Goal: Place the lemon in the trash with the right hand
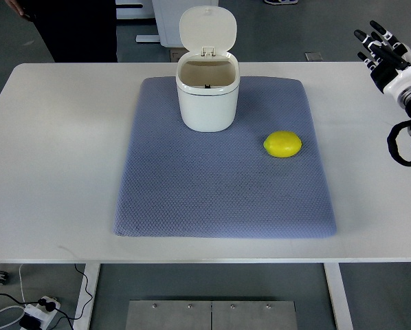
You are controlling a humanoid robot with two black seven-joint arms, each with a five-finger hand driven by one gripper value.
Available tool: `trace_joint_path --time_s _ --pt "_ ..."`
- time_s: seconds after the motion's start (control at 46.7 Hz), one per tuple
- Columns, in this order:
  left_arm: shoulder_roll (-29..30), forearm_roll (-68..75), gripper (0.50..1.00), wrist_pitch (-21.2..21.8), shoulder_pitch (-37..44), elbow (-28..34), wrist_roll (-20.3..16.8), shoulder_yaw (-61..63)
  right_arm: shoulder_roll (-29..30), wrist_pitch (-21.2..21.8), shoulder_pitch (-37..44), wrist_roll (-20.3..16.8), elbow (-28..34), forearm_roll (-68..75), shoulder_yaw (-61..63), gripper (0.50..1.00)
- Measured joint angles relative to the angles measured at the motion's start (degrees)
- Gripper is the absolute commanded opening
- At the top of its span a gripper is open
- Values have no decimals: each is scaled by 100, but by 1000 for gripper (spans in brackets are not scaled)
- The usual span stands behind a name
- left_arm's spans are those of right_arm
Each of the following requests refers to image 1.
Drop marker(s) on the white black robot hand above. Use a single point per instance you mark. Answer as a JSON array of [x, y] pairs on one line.
[[389, 62]]

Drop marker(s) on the white table leg right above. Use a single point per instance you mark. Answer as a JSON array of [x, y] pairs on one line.
[[338, 297]]

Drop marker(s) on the white trash bin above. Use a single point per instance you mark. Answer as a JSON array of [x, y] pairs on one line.
[[208, 76]]

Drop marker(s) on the shoe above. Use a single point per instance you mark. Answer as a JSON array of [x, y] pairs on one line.
[[280, 2]]

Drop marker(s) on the blue textured mat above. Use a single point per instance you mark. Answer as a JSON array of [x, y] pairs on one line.
[[181, 183]]

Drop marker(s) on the white table leg left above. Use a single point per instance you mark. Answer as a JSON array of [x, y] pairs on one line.
[[86, 299]]

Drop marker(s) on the metal base plate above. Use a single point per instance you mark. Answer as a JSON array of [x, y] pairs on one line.
[[214, 314]]

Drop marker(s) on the yellow lemon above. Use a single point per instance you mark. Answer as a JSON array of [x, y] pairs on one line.
[[282, 144]]

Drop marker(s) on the white power strip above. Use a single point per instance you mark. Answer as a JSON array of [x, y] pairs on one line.
[[40, 315]]

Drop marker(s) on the person in dark clothes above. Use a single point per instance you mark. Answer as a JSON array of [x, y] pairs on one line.
[[74, 31]]

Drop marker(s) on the white appliance with slot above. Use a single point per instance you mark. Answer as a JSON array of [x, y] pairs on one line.
[[134, 9]]

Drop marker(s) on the white table leg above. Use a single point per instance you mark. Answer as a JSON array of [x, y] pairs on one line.
[[338, 297], [86, 299]]

